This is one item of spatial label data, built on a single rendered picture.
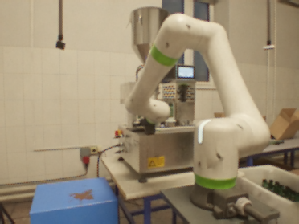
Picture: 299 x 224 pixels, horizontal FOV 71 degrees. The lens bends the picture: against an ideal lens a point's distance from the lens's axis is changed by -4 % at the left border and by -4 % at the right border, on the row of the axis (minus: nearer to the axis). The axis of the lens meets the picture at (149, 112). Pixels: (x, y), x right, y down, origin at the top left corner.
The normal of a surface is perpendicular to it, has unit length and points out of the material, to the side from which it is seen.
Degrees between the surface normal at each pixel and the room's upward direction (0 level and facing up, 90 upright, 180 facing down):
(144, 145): 90
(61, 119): 90
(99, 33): 90
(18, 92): 90
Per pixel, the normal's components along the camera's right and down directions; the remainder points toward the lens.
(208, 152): -0.52, 0.06
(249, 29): 0.38, 0.06
